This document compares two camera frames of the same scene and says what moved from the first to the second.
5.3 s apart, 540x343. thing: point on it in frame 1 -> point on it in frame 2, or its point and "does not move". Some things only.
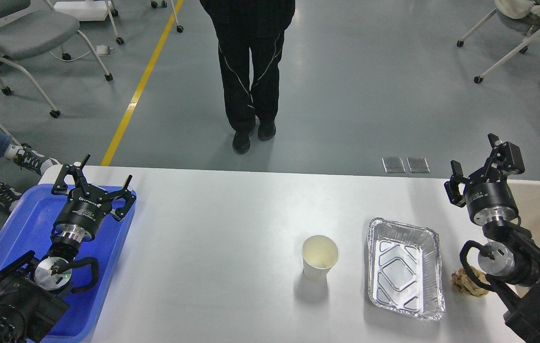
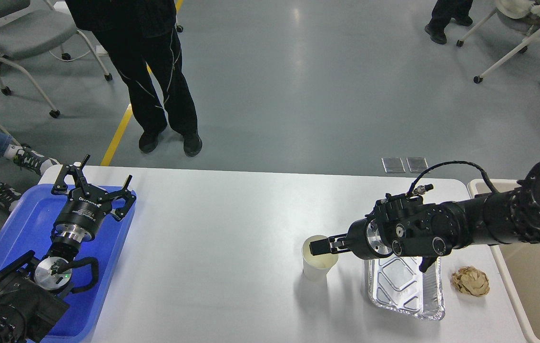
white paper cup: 319,254 does not move
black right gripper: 490,199 -> 364,237
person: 250,35 -> 139,36
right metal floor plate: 418,165 does not move
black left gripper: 84,210 does not move
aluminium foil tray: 405,271 does not move
